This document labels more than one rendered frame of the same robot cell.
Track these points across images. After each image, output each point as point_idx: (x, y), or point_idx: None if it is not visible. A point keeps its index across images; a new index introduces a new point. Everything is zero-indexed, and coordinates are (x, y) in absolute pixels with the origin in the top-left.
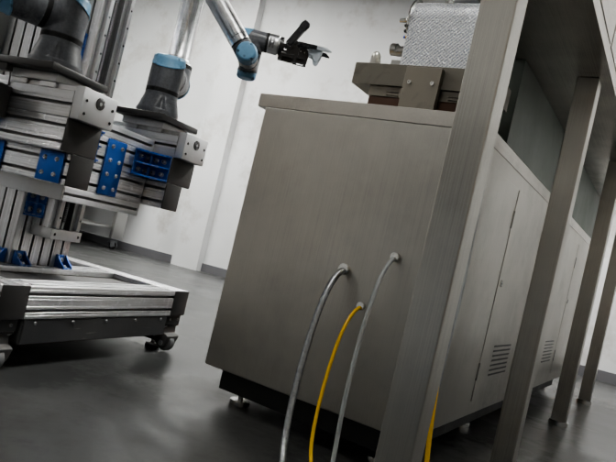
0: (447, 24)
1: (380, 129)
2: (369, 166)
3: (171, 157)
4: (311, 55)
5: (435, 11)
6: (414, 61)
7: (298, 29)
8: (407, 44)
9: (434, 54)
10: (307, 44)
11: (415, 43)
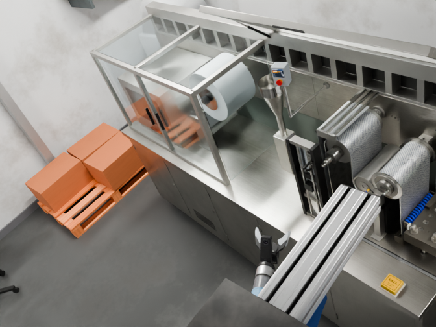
0: (416, 176)
1: None
2: None
3: None
4: None
5: (409, 177)
6: (406, 205)
7: (271, 248)
8: (401, 203)
9: (413, 194)
10: (283, 246)
11: (405, 198)
